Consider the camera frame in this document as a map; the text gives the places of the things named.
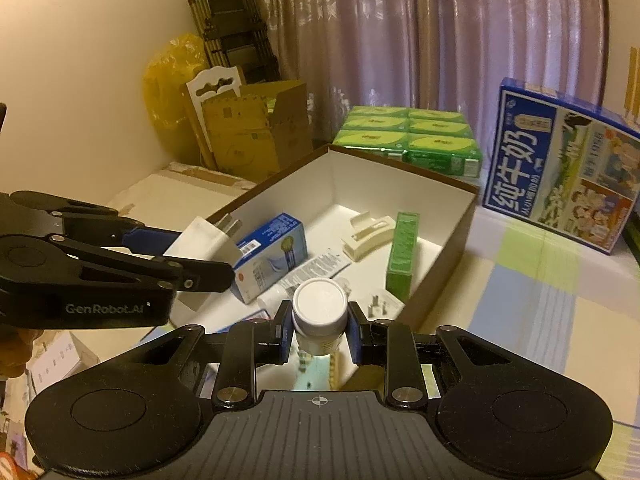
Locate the white pill bottle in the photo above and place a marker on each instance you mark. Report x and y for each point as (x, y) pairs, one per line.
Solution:
(320, 305)

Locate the white plug adapter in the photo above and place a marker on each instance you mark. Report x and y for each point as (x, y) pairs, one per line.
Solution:
(385, 305)

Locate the pink patterned curtain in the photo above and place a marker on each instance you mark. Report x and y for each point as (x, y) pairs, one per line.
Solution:
(425, 35)

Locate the blue milk carton case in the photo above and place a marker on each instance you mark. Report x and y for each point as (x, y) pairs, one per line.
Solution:
(560, 170)

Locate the white cardboard package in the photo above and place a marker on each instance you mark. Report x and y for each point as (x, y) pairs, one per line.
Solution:
(60, 360)

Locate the green drink carton pack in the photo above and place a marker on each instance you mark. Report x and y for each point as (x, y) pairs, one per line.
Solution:
(410, 140)

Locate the large taped cardboard carton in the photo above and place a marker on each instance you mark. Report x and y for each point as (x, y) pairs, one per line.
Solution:
(170, 185)

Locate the open cardboard box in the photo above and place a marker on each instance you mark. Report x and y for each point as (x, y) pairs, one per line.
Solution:
(255, 130)

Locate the white ornate cutout board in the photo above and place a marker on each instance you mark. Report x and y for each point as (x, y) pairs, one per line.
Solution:
(215, 82)

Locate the white ointment tube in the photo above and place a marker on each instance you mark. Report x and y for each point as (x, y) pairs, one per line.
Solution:
(312, 267)

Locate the white plastic holder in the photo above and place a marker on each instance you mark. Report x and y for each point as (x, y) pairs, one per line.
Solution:
(367, 237)

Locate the checked tablecloth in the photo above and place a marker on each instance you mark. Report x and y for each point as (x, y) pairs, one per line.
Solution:
(550, 310)

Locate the yellow plastic bag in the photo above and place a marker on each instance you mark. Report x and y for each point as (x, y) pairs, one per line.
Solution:
(170, 90)

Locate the white charger cube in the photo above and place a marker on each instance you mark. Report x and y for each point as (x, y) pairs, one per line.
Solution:
(205, 240)

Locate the green medicine box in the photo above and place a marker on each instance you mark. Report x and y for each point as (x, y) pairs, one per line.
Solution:
(402, 255)

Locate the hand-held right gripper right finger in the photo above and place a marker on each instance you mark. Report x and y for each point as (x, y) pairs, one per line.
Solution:
(353, 332)

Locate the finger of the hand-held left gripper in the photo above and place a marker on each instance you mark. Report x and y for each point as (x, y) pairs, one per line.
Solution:
(200, 275)
(150, 240)

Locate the brown cardboard box white inside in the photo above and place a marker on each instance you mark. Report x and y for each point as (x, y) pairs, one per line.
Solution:
(450, 240)

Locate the brown wooden panel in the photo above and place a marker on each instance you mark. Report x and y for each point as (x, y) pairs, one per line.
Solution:
(634, 85)

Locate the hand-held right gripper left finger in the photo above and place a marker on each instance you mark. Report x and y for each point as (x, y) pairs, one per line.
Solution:
(287, 330)

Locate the person's left hand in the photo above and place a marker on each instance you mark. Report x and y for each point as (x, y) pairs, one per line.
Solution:
(12, 352)

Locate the folded step ladder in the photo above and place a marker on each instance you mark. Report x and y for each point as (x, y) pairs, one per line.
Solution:
(235, 25)

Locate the blue medicine box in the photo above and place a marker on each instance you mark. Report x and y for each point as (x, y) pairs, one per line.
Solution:
(270, 255)

